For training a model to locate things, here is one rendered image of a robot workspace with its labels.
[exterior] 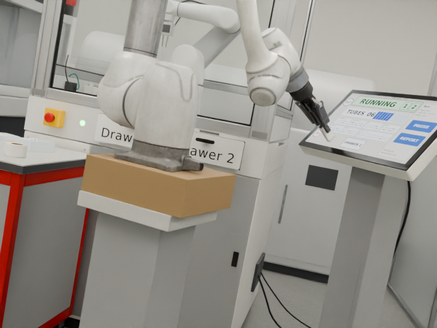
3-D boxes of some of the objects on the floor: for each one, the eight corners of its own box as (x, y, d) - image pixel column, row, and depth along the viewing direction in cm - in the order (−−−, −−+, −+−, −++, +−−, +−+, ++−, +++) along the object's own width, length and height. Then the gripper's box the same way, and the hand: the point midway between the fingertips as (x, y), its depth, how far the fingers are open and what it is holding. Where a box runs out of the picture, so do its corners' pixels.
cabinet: (225, 376, 222) (264, 179, 214) (-5, 312, 241) (23, 129, 234) (257, 303, 315) (285, 164, 308) (90, 261, 335) (112, 129, 327)
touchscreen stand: (295, 483, 164) (368, 142, 154) (222, 401, 203) (276, 123, 193) (413, 459, 188) (482, 163, 178) (328, 389, 227) (381, 143, 217)
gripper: (317, 78, 177) (350, 134, 188) (293, 77, 189) (326, 129, 199) (302, 94, 176) (336, 149, 186) (278, 91, 187) (312, 143, 197)
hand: (326, 131), depth 191 cm, fingers closed
